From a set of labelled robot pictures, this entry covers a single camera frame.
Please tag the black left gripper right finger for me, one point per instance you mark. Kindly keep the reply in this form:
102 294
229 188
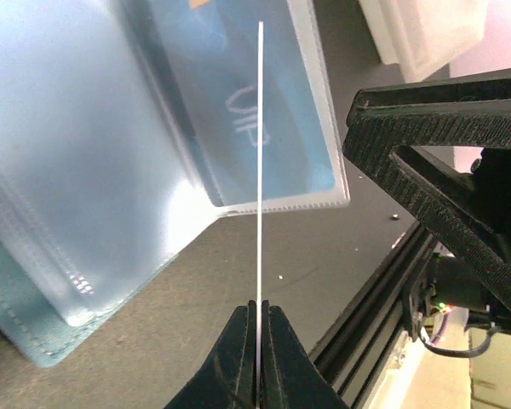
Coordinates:
289 379

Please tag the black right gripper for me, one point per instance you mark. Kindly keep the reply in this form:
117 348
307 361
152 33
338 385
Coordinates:
443 152

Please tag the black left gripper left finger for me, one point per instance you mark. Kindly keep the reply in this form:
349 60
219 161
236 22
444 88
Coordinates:
227 377

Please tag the blue leather card holder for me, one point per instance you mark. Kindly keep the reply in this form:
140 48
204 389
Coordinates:
100 184

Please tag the white plastic bin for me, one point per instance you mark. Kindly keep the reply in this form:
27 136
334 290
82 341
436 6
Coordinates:
423 36

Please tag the black aluminium frame rail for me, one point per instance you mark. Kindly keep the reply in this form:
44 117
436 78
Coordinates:
352 353

